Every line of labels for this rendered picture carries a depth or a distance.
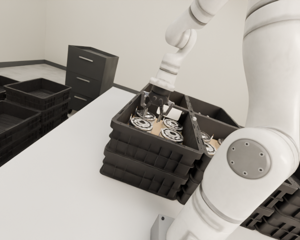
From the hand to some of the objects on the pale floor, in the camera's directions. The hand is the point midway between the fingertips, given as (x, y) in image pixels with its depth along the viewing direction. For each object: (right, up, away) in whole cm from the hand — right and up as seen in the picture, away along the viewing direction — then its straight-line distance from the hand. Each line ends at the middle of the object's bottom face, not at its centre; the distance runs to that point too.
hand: (151, 116), depth 64 cm
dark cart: (-99, +12, +174) cm, 200 cm away
